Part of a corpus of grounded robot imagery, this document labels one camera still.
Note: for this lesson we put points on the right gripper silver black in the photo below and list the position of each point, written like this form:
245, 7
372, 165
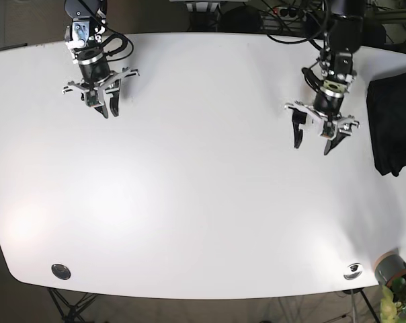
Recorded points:
100, 86

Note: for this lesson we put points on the black folding table legs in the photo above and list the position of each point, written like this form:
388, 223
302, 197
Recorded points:
71, 312

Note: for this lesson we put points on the grey plant pot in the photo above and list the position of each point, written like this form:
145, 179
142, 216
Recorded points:
388, 267

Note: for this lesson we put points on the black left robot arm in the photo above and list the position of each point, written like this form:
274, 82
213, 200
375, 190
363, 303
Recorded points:
342, 37

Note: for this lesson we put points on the green potted plant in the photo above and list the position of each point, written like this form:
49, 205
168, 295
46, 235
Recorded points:
393, 302

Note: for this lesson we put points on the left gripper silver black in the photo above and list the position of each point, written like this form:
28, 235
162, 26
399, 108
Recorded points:
325, 114

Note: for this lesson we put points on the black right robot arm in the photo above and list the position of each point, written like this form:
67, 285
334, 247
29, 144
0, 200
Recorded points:
93, 45

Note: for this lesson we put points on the left silver table grommet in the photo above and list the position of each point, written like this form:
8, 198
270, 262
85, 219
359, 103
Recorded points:
60, 271

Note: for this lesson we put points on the right silver table grommet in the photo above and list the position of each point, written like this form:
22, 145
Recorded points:
353, 271

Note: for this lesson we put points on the silver table grommet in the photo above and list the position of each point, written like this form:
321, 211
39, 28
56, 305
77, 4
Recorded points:
353, 271
60, 271

